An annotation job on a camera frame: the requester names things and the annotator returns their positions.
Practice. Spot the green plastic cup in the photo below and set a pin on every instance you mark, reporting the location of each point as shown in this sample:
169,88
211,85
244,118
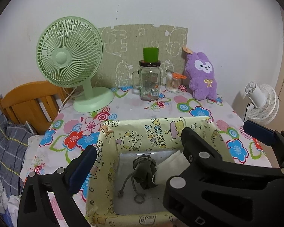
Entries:
150,54

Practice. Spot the green desk fan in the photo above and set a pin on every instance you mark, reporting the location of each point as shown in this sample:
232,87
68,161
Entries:
61,58

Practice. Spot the white desk fan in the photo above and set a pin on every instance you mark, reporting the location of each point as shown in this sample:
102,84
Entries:
262,99

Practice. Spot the purple plush bunny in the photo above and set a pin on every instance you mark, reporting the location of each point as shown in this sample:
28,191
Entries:
201,82

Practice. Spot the yellow cartoon storage box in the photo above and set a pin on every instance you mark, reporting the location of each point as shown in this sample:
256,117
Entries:
137,134

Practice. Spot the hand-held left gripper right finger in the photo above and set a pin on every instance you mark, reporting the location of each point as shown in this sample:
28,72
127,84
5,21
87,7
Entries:
203,170

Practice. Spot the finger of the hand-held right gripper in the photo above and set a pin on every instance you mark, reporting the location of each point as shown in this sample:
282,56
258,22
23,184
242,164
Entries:
259,132

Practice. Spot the patterned cardboard panel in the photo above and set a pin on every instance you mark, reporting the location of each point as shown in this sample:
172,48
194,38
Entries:
132,40

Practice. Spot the wooden bed headboard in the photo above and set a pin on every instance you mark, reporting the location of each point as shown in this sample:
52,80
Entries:
26,94

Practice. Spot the floral tablecloth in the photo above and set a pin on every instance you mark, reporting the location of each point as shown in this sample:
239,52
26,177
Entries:
137,112

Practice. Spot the white crumpled bedding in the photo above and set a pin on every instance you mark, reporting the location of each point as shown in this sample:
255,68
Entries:
4,201

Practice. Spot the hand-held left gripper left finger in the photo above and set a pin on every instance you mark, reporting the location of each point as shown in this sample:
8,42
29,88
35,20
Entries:
81,170

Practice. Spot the glass jar mug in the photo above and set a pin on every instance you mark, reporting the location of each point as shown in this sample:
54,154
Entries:
149,85

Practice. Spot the cotton swab container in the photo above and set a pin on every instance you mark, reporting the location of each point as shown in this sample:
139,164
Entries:
172,84

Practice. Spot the plaid grey pillow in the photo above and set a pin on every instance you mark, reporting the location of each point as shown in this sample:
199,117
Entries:
9,144

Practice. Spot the white cloth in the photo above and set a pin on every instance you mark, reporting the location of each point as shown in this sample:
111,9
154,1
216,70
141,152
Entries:
172,163

